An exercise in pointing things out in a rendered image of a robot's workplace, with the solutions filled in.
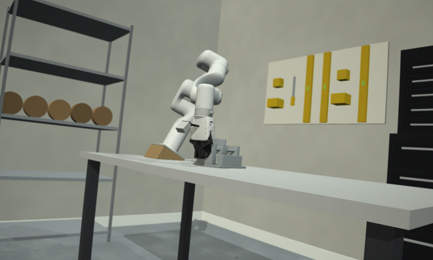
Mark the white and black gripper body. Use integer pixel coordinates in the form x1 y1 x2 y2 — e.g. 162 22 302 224
190 115 215 141

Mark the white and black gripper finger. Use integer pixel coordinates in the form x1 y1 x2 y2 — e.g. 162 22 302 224
190 139 201 158
199 131 213 159

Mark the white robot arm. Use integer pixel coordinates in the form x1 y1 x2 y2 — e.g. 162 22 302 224
162 50 229 154

